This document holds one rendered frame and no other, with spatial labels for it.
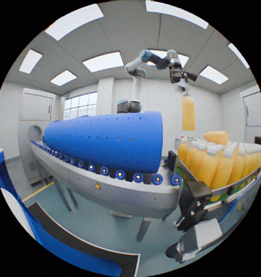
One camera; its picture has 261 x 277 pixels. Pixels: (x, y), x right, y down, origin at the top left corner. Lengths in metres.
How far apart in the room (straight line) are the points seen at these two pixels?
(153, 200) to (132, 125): 0.31
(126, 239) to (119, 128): 1.15
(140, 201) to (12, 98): 5.29
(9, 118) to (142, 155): 5.02
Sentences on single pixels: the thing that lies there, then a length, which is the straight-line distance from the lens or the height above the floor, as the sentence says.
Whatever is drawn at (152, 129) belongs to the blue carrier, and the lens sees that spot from 0.25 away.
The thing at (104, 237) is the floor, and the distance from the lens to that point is 1.21.
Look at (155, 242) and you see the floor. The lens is 1.21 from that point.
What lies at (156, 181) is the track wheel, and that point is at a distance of 0.33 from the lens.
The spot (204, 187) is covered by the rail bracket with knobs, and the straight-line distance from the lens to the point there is 0.28.
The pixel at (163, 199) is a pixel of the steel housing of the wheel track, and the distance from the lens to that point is 0.38.
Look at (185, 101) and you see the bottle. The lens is 0.44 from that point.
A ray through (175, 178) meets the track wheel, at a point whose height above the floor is 0.97.
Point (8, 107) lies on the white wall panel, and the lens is 5.07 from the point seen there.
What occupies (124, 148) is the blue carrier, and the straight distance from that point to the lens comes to 0.26.
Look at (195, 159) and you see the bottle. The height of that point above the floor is 1.04.
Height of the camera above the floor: 1.15
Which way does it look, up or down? 6 degrees down
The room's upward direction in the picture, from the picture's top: 1 degrees clockwise
